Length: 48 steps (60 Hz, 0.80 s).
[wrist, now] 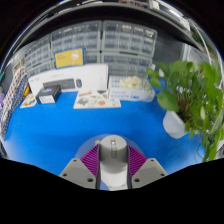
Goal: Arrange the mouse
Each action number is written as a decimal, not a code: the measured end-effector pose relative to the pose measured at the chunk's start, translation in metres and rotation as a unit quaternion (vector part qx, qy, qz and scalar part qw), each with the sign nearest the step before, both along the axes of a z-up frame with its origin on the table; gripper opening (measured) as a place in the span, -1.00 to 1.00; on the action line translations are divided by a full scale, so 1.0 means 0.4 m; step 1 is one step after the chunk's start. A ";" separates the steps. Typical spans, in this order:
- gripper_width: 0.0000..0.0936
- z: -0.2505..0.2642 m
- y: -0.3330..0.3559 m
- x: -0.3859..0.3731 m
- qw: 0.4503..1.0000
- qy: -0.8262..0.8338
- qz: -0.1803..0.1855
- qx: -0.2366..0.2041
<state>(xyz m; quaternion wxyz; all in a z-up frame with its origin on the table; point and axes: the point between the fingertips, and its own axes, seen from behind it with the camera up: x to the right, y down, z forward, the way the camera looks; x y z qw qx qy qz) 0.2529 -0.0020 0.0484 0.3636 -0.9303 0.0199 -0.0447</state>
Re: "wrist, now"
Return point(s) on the green plant in white pot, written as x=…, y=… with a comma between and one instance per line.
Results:
x=190, y=90

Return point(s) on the white woven basket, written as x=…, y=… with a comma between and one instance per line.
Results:
x=16, y=68

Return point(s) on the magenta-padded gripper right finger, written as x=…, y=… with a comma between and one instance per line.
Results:
x=150, y=170

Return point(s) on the long white keyboard box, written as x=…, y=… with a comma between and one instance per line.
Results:
x=93, y=76

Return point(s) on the small black box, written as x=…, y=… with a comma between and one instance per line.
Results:
x=48, y=95

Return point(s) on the yellow card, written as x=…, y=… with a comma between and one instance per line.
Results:
x=69, y=58

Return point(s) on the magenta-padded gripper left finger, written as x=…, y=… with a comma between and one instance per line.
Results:
x=76, y=171

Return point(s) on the clear plastic box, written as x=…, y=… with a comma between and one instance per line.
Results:
x=131, y=90

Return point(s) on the grey plastic drawer cabinet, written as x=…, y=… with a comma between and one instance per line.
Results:
x=38, y=55
x=76, y=36
x=128, y=43

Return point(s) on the illustrated picture card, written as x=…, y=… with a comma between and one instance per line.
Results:
x=96, y=100
x=29, y=101

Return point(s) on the white computer mouse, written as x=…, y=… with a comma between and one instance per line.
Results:
x=113, y=160

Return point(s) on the dark wall shelf unit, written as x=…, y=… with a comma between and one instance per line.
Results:
x=100, y=13

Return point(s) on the round blue printed mouse pad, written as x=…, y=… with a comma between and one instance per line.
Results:
x=85, y=148

